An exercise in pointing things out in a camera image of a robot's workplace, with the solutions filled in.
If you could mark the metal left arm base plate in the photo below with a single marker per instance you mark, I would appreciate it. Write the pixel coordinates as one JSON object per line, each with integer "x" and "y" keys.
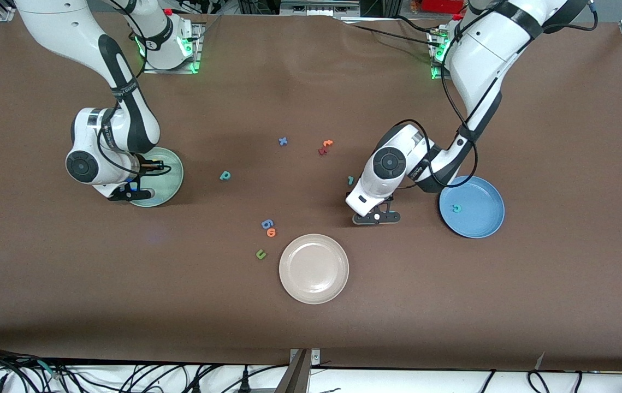
{"x": 435, "y": 73}

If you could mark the black power plug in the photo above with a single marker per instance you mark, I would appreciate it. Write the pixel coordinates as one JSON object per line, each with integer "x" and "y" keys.
{"x": 244, "y": 382}

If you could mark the small metal bracket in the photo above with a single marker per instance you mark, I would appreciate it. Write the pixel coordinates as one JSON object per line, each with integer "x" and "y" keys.
{"x": 315, "y": 357}

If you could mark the blue letter g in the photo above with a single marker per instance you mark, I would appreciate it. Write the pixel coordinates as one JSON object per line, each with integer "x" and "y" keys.
{"x": 263, "y": 224}

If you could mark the blue plate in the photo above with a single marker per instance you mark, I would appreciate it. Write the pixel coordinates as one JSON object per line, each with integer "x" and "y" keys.
{"x": 480, "y": 213}

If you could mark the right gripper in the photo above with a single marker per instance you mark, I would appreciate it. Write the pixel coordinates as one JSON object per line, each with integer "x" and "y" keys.
{"x": 139, "y": 170}

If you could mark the red box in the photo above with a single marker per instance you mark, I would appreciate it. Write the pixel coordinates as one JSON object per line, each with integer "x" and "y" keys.
{"x": 436, "y": 5}

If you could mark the metal corner bracket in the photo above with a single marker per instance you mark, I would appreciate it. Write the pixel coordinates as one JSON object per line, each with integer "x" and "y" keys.
{"x": 4, "y": 13}

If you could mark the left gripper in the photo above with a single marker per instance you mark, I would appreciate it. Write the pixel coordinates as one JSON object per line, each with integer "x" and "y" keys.
{"x": 391, "y": 197}

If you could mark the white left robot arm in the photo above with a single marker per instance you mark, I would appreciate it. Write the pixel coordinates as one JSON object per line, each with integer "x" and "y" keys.
{"x": 485, "y": 49}

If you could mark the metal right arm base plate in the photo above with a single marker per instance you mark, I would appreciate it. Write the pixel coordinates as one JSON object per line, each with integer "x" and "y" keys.
{"x": 197, "y": 49}

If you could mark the green plate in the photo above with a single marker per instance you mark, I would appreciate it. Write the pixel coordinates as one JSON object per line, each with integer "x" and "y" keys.
{"x": 166, "y": 185}

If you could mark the teal letter p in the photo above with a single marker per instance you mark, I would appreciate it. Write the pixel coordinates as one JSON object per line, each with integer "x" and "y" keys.
{"x": 223, "y": 175}

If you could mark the beige plate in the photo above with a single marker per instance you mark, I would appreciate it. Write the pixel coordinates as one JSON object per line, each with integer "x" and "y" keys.
{"x": 313, "y": 268}

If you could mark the grey metal rack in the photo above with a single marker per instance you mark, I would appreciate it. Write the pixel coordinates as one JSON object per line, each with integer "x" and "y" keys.
{"x": 319, "y": 6}

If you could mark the brown table cover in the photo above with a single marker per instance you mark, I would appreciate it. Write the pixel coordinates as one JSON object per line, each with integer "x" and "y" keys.
{"x": 310, "y": 327}

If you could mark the white tape scrap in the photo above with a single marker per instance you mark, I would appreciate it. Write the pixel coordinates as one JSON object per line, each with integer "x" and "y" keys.
{"x": 540, "y": 363}

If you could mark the aluminium profile bar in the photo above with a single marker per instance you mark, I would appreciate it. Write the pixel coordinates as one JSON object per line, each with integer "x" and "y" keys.
{"x": 297, "y": 376}

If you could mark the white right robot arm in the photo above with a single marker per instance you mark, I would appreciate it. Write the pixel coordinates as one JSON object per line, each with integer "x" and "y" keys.
{"x": 59, "y": 22}

